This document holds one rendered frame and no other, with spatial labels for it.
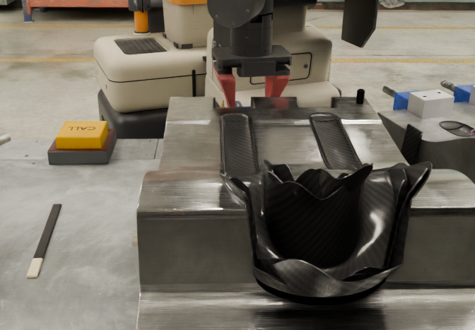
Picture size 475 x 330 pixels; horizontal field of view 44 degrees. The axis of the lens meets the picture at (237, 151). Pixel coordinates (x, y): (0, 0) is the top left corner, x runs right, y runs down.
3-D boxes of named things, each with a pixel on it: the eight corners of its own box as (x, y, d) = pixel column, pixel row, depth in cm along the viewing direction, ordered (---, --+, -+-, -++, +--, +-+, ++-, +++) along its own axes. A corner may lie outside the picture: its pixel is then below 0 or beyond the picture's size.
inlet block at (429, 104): (370, 106, 93) (373, 73, 91) (396, 103, 95) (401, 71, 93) (419, 136, 82) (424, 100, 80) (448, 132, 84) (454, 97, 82)
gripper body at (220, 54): (292, 69, 79) (295, 14, 76) (218, 73, 78) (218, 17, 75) (280, 57, 85) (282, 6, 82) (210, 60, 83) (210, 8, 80)
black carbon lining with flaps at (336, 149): (215, 128, 73) (215, 54, 69) (343, 127, 74) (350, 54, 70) (220, 311, 42) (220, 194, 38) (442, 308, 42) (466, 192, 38)
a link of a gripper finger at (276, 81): (288, 126, 83) (291, 61, 79) (239, 129, 81) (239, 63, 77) (276, 109, 89) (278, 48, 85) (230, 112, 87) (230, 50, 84)
